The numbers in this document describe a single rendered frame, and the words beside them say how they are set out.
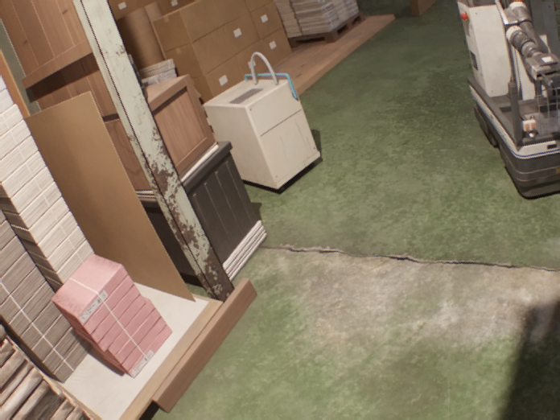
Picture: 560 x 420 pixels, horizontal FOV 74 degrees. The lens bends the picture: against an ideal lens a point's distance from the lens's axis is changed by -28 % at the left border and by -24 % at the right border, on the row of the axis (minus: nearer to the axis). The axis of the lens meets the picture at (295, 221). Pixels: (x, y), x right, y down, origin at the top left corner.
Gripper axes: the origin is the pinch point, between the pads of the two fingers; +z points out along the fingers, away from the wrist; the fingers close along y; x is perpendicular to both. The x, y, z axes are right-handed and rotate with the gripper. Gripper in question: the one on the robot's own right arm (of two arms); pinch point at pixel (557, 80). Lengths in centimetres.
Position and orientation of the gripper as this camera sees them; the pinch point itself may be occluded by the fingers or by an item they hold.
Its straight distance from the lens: 156.2
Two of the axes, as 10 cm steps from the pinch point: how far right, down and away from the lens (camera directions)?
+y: -9.5, 2.9, 1.1
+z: 1.7, 7.9, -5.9
